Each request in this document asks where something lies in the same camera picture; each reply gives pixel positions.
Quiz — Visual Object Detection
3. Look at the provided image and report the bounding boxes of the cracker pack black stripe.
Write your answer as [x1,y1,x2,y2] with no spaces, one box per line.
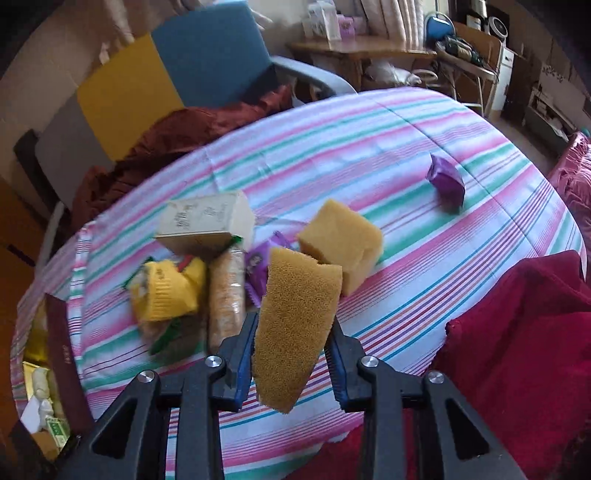
[208,245,245,353]

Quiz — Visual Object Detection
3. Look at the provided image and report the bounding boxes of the torn yellow sponge piece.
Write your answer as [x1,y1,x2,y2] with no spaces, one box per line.
[252,247,342,414]

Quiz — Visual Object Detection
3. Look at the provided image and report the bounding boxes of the yellow sponge block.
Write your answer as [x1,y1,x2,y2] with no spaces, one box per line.
[297,199,384,296]

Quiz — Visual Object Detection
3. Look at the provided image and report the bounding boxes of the cream medicine box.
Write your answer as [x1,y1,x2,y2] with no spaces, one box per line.
[154,191,256,258]

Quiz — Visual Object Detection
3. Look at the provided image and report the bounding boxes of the cracker pack green ends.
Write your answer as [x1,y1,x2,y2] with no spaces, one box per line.
[138,316,205,357]

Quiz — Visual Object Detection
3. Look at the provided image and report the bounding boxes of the purple snack packet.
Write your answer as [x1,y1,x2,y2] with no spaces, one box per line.
[245,231,290,308]

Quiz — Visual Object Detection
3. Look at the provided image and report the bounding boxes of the red clothing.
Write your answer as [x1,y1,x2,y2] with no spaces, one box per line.
[285,250,591,480]

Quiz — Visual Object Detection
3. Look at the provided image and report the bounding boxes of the striped bed sheet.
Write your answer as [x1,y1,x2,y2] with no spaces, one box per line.
[8,86,588,480]

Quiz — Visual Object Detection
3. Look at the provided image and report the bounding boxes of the small purple candy packet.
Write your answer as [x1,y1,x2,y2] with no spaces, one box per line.
[426,154,466,211]

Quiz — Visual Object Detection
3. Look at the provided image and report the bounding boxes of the dark red blanket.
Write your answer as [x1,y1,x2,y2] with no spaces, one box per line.
[69,84,294,234]

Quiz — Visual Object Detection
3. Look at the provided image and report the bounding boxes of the grey yellow blue headboard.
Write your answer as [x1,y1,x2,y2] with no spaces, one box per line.
[34,0,283,199]

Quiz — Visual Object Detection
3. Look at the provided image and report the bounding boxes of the wooden desk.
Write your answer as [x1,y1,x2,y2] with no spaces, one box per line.
[287,36,437,91]

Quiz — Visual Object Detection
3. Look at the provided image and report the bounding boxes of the white carton on desk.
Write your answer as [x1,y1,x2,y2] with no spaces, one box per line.
[301,1,342,41]

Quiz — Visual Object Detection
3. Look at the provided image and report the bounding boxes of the blue bag on desk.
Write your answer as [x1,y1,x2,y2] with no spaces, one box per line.
[424,12,456,45]

